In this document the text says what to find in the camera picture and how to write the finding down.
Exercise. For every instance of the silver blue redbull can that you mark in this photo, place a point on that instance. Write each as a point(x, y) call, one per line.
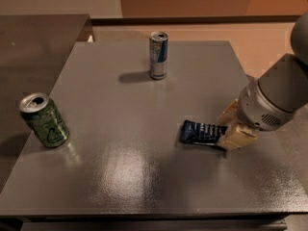
point(158, 55)

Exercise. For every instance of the green soda can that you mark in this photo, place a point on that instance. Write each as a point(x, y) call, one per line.
point(40, 113)

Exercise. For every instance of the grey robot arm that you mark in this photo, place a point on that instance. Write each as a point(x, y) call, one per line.
point(270, 101)

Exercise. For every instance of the dark blue rxbar wrapper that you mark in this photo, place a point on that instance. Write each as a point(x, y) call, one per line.
point(201, 133)

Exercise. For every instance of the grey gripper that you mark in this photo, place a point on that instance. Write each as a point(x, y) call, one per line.
point(256, 110)

